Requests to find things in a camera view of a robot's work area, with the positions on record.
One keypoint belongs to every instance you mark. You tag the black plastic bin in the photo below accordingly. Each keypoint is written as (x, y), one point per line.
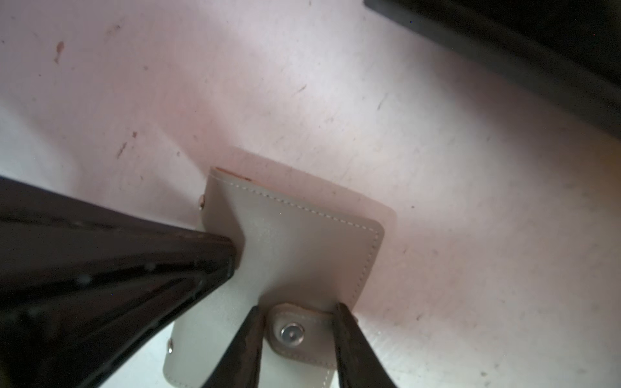
(566, 51)

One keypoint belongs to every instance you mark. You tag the grey leather card holder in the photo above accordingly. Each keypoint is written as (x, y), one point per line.
(296, 261)

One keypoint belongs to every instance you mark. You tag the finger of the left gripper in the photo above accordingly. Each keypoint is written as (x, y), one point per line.
(83, 287)

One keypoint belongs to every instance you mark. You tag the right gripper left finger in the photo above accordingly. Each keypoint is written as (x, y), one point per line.
(239, 366)

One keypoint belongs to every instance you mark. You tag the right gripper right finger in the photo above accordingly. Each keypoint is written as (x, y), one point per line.
(357, 364)

